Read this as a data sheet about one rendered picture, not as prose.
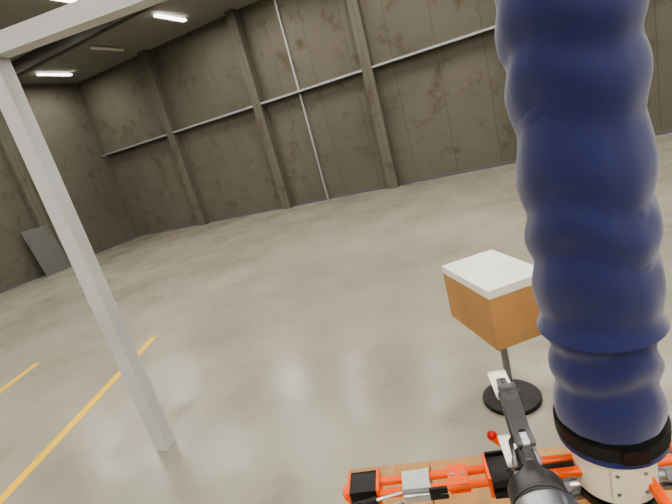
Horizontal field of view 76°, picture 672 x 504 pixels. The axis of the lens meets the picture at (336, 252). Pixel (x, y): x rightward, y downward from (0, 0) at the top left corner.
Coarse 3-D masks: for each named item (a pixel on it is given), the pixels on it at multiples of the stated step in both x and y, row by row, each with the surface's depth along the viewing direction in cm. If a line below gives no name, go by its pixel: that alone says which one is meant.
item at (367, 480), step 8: (360, 472) 114; (368, 472) 113; (376, 472) 112; (352, 480) 112; (360, 480) 111; (368, 480) 111; (376, 480) 110; (352, 488) 109; (360, 488) 109; (368, 488) 108; (376, 488) 108; (352, 496) 108; (360, 496) 108; (368, 496) 108; (376, 496) 107
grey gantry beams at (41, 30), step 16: (80, 0) 253; (96, 0) 252; (112, 0) 251; (128, 0) 250; (144, 0) 249; (160, 0) 255; (48, 16) 259; (64, 16) 257; (80, 16) 256; (96, 16) 255; (112, 16) 260; (0, 32) 265; (16, 32) 264; (32, 32) 263; (48, 32) 262; (64, 32) 264; (0, 48) 268; (16, 48) 268; (32, 48) 276
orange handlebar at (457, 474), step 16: (464, 464) 109; (480, 464) 108; (384, 480) 111; (400, 480) 110; (448, 480) 105; (464, 480) 104; (480, 480) 104; (656, 480) 92; (400, 496) 107; (656, 496) 89
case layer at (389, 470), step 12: (480, 456) 198; (360, 468) 210; (372, 468) 208; (384, 468) 206; (396, 468) 204; (408, 468) 202; (420, 468) 200; (432, 468) 198; (444, 468) 197; (432, 480) 192; (444, 480) 190; (468, 492) 182; (480, 492) 180
